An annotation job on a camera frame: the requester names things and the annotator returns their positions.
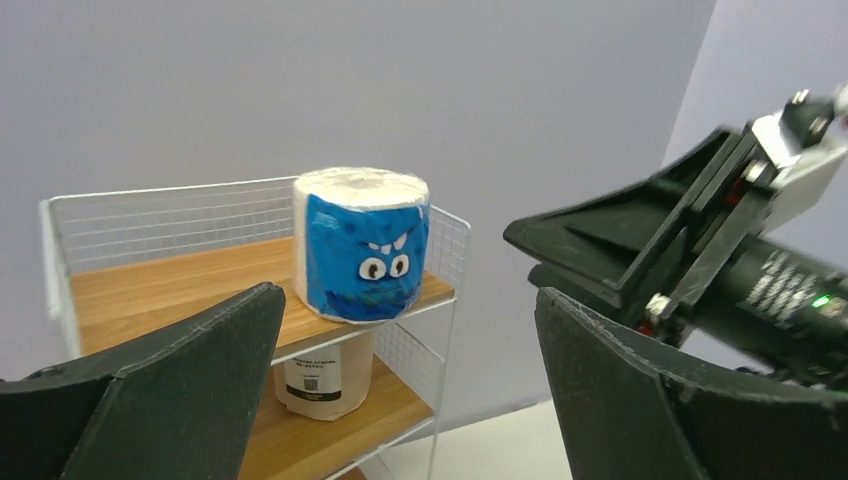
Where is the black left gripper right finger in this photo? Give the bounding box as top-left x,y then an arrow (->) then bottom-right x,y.
534,288 -> 847,480

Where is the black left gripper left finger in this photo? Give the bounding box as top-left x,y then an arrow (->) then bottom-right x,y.
1,282 -> 286,479

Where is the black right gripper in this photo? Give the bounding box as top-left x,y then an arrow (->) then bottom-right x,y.
503,128 -> 847,391

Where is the brown paper roll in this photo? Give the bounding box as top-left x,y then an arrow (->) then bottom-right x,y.
272,333 -> 375,422

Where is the blue white roll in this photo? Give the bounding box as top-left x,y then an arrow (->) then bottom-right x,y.
292,167 -> 431,324

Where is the white wire wooden shelf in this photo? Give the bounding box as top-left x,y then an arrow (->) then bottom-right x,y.
39,177 -> 470,479

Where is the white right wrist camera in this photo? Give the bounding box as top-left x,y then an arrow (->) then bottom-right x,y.
743,84 -> 847,233

